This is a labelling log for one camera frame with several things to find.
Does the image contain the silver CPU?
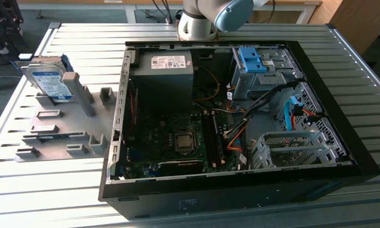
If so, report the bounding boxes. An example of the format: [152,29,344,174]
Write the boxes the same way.
[176,135,193,149]

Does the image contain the blue plastic drive latch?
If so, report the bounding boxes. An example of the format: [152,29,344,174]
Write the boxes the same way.
[237,47,268,74]

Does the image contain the dark RAM stick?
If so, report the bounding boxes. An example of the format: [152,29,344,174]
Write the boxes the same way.
[36,134,69,143]

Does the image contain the brown wooden cabinet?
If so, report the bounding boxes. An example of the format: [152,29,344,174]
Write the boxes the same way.
[309,0,380,55]

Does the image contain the CPU socket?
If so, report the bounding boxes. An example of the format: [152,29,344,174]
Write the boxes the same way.
[173,128,197,154]

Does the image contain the blue data wire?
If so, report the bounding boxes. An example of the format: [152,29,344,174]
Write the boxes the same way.
[284,96,301,131]

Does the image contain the grey power supply unit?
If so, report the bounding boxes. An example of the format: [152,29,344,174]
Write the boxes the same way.
[135,50,196,110]

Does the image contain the black cable bundle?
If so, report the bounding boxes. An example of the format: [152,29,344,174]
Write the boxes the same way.
[223,82,307,140]

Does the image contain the orange wire bundle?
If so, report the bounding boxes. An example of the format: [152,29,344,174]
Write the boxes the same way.
[227,135,241,152]

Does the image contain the thin orange wire loop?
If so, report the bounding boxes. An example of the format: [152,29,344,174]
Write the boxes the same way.
[192,66,221,103]

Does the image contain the green motherboard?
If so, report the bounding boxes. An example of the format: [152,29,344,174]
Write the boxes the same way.
[123,110,241,179]

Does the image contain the silver metal disk bay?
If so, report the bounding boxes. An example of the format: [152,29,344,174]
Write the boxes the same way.
[249,130,340,170]

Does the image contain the hard disk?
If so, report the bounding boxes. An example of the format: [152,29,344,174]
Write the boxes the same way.
[13,54,76,103]

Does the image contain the black open PC case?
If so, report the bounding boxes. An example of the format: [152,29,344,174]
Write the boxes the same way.
[97,40,380,220]

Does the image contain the grey metal drive cage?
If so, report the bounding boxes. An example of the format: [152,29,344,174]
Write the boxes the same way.
[229,46,304,102]

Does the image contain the black graphics card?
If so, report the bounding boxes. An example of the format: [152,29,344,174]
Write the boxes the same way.
[156,158,205,176]

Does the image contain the black RAM stick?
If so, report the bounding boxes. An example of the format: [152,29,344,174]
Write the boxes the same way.
[211,110,227,165]

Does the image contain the red orange power wire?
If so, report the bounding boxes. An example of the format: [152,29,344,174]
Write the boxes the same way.
[292,105,327,123]

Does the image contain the grey parts rack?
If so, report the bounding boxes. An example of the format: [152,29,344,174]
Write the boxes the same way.
[13,72,117,163]

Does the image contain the multicolour wire bundle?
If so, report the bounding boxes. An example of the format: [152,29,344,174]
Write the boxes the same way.
[205,107,247,114]

